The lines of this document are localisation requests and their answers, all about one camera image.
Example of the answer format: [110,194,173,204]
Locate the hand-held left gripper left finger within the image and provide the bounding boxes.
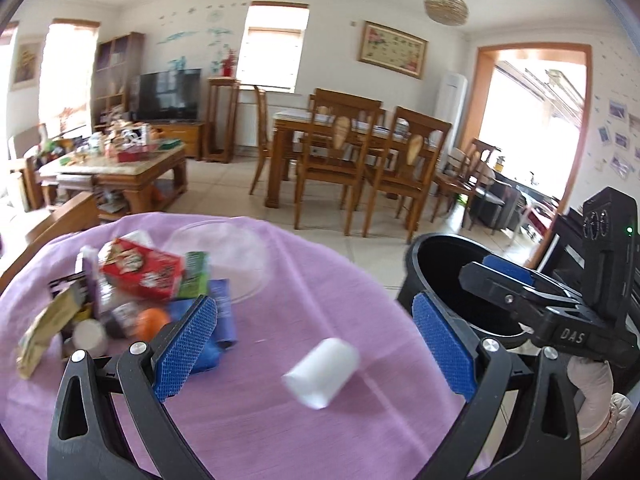
[47,295,219,480]

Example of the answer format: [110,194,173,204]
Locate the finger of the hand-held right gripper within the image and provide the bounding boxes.
[481,254,586,306]
[459,261,588,328]

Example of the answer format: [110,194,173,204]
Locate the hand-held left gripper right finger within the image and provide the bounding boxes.
[410,292,581,480]

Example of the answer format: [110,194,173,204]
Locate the orange ball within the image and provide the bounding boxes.
[136,308,171,343]

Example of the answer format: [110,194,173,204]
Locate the black trash bin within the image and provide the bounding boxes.
[397,232,591,351]

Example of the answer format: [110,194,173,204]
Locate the red snack box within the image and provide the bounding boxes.
[100,239,185,302]

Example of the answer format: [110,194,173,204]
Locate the white paper cup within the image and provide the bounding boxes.
[72,319,110,356]

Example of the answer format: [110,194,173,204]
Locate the clear plastic lid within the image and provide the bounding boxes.
[162,220,273,306]

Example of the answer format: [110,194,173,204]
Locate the purple and white tube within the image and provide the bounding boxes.
[77,246,103,311]

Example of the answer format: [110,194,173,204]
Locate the white foam cylinder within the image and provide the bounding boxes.
[281,337,361,411]

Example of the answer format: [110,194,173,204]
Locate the black packet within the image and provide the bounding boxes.
[48,274,96,321]

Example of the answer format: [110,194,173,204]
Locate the yellow snack packet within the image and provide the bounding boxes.
[17,287,86,380]

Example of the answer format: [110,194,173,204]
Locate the person's right forearm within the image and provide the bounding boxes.
[577,392,635,480]

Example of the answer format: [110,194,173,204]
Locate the person's right hand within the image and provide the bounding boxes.
[567,355,616,423]

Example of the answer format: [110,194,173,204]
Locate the blue packet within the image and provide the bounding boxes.
[167,280,238,373]

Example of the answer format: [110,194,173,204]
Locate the black piano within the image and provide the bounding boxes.
[535,212,593,286]

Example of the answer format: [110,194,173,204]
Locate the black armchair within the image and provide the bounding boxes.
[470,175,521,233]

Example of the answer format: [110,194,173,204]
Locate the purple tablecloth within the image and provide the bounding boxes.
[0,212,488,480]

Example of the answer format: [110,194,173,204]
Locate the white floor air conditioner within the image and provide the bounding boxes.
[434,72,469,153]

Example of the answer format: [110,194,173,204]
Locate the wooden sofa armrest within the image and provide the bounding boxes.
[0,191,101,286]

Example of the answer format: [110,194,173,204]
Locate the wooden coffee table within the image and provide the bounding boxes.
[39,142,188,221]

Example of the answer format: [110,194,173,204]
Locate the wooden television cabinet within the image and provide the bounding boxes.
[150,121,207,161]

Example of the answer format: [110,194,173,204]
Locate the clutter on coffee table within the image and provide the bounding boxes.
[42,120,183,166]

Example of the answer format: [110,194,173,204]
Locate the white radiator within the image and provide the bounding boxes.
[237,102,273,148]

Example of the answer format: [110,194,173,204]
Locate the tall wooden plant stand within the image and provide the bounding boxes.
[207,76,242,163]

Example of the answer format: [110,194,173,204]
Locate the framed floral picture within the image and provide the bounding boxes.
[357,21,429,80]

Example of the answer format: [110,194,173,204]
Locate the black television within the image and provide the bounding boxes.
[137,69,202,123]

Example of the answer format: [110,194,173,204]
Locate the wooden dining table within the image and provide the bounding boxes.
[266,108,441,208]

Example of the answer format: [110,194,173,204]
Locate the wooden armchair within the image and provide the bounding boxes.
[7,124,51,211]

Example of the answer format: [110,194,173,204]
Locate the wooden bookshelf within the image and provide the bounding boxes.
[91,32,146,128]

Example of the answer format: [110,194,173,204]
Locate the bright window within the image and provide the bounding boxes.
[237,2,311,93]
[40,19,101,136]

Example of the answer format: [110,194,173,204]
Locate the group of wall photo frames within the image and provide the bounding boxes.
[595,100,640,181]

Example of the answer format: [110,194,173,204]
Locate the wooden door frame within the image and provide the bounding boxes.
[452,42,593,221]

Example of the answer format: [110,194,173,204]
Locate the blue wall decals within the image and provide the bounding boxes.
[155,2,251,73]

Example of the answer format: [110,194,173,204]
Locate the small framed wall picture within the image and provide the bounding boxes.
[11,36,46,92]

